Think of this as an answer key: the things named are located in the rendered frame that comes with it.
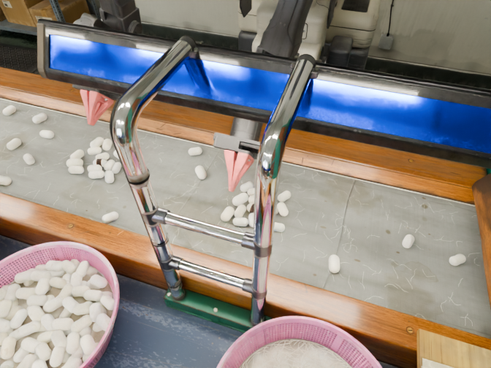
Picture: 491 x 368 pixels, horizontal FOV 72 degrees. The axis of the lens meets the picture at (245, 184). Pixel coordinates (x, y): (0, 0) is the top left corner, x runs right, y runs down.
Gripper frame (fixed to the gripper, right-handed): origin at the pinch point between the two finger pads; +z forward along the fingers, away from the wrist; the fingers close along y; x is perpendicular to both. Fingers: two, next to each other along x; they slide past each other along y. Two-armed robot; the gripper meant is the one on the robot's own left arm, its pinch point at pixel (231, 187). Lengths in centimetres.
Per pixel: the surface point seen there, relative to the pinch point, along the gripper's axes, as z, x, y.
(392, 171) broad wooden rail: -12.1, 17.4, 31.0
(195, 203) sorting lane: 5.1, 6.7, -8.6
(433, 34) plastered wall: -129, 169, 67
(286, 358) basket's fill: 23.9, -8.1, 16.9
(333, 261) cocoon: 8.6, 1.1, 21.4
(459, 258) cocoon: 2.8, 5.9, 43.3
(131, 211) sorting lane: 9.9, 3.0, -20.5
